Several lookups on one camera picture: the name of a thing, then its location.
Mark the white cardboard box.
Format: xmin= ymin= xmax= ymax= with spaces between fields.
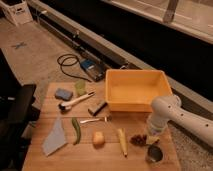
xmin=0 ymin=0 xmax=33 ymax=26

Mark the dark purple grape bunch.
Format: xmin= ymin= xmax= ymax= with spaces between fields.
xmin=130 ymin=135 xmax=147 ymax=146

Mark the green bean pod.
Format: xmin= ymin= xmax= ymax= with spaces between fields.
xmin=71 ymin=117 xmax=81 ymax=145

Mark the black rectangular block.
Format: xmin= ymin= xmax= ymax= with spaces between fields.
xmin=88 ymin=101 xmax=107 ymax=116

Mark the grey folded cloth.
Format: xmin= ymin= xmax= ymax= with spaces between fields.
xmin=42 ymin=117 xmax=67 ymax=156

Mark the small metal cup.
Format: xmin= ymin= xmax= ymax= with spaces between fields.
xmin=146 ymin=145 xmax=163 ymax=163

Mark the yellow corn cob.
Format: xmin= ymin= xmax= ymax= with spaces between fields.
xmin=117 ymin=128 xmax=128 ymax=157

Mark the yellow plastic bin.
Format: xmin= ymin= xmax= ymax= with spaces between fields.
xmin=105 ymin=69 xmax=172 ymax=112

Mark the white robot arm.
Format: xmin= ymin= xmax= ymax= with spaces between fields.
xmin=147 ymin=95 xmax=213 ymax=147

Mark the black chair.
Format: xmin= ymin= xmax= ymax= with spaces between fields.
xmin=0 ymin=49 xmax=40 ymax=171

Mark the blue and black power box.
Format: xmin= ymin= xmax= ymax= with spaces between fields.
xmin=80 ymin=59 xmax=104 ymax=82

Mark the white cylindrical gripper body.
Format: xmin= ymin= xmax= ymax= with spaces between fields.
xmin=146 ymin=115 xmax=166 ymax=144

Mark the blue sponge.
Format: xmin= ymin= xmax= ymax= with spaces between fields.
xmin=55 ymin=88 xmax=73 ymax=101

